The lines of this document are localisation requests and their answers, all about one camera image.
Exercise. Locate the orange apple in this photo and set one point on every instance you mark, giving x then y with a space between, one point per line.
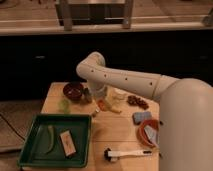
102 105

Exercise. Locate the orange bowl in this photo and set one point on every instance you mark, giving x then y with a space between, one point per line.
141 133

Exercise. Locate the pale green leafy vegetable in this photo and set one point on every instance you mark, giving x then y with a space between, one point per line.
64 106

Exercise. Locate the tan rectangular block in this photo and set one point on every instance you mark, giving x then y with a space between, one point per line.
68 144

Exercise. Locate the grey folded cloth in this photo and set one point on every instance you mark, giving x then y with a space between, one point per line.
152 135

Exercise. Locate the white handled dish brush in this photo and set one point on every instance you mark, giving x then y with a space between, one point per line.
110 155

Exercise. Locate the small metal can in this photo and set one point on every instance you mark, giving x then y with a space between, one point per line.
87 95

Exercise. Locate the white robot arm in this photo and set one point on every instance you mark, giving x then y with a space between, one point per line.
185 111

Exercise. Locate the wooden stool frame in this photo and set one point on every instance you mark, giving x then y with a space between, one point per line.
94 12

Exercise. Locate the green plastic tray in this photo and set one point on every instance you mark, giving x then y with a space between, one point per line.
37 141

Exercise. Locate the blue sponge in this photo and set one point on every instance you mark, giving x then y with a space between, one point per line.
138 117

